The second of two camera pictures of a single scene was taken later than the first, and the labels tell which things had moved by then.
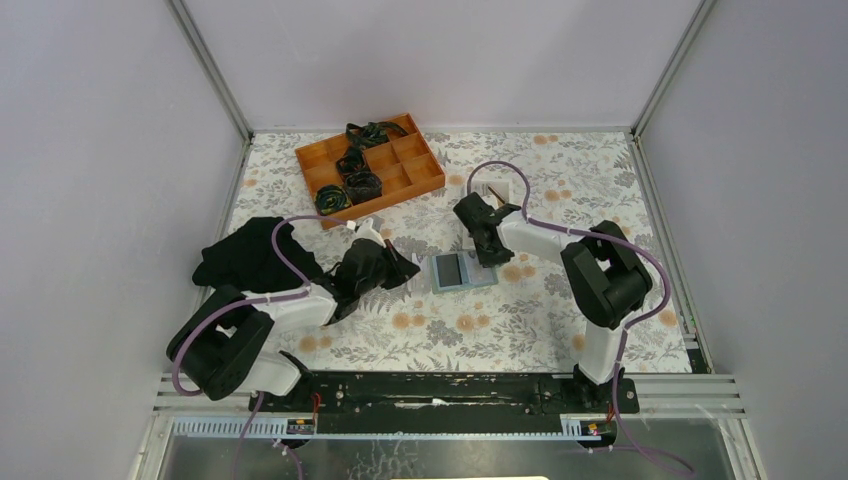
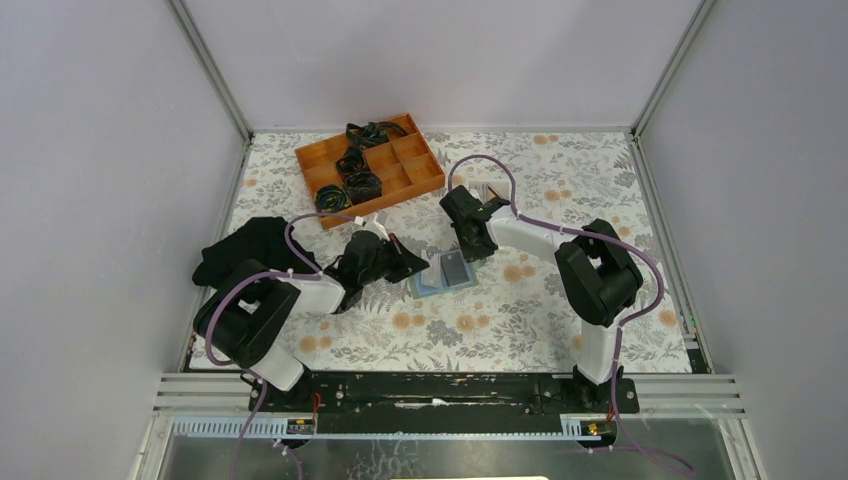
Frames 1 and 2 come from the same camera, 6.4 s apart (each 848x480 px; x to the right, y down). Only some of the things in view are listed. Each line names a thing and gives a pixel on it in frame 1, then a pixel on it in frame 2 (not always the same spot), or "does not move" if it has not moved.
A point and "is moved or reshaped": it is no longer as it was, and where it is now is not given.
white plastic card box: (496, 193) does not move
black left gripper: (401, 268) does not move
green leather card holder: (459, 271) is moved or reshaped
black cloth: (245, 255) does not move
